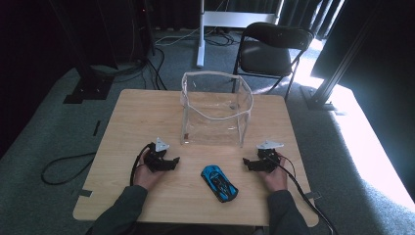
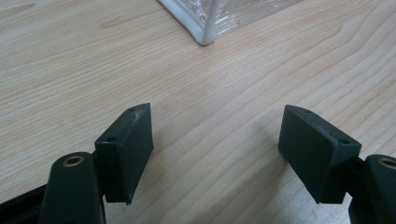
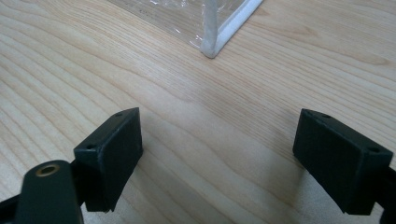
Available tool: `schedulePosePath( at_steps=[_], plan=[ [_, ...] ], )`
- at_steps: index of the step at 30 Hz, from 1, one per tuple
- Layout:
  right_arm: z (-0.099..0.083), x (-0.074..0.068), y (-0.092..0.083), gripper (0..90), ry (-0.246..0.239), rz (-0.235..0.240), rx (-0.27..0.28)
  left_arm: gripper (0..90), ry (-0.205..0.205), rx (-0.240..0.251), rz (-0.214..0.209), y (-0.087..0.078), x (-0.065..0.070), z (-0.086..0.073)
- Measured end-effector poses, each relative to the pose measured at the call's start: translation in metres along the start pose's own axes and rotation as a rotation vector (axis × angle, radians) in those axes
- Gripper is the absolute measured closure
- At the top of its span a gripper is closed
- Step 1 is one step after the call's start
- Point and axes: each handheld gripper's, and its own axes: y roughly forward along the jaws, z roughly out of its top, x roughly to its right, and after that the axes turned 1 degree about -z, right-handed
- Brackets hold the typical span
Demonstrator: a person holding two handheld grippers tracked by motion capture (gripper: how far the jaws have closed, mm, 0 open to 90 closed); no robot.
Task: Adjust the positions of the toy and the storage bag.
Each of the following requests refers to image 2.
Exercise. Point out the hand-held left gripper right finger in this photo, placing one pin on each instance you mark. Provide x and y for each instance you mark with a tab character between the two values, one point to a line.
314	155

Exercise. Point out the clear storage bag white trim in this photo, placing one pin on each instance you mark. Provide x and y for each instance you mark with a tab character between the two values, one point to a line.
211	18

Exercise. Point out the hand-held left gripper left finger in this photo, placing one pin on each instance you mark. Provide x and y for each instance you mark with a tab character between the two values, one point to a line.
124	158

